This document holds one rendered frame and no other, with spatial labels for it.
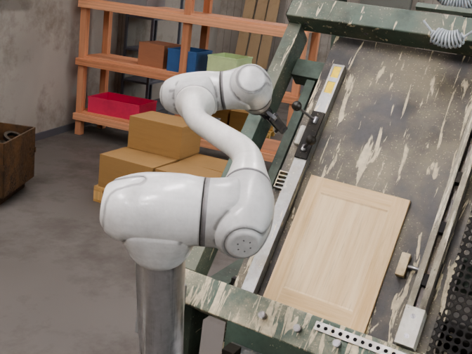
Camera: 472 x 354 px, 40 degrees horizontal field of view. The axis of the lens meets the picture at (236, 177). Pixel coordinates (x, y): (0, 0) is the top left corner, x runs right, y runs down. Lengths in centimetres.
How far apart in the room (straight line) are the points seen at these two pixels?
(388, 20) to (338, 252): 91
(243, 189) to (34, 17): 617
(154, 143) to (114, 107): 202
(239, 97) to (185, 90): 14
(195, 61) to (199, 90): 543
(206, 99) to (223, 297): 90
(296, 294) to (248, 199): 113
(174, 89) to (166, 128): 391
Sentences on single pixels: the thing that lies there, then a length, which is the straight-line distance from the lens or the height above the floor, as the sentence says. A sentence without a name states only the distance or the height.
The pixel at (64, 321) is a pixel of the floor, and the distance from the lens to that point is 385.
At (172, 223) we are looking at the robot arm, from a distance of 117.
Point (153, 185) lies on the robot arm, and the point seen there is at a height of 156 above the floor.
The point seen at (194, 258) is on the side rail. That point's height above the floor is 94.
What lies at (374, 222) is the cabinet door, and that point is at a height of 119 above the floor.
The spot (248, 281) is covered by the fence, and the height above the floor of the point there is 93.
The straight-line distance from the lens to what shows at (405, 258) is 222.
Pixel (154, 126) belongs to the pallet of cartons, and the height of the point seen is 67.
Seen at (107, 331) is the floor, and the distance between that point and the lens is 376.
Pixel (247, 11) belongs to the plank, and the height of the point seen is 149.
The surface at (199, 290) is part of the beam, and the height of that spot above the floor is 86.
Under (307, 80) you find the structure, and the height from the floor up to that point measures 158.
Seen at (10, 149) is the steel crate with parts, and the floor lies 47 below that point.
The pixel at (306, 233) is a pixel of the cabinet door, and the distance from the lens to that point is 233.
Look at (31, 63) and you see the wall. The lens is 730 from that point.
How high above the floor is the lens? 192
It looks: 16 degrees down
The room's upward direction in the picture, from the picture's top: 7 degrees clockwise
